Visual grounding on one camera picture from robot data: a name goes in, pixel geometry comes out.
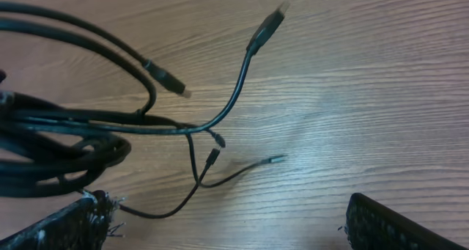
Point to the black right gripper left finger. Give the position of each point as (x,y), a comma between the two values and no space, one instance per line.
(83,224)

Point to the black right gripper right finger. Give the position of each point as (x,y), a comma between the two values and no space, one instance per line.
(373,226)

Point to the black cable silver plug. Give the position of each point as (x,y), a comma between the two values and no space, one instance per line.
(211,159)

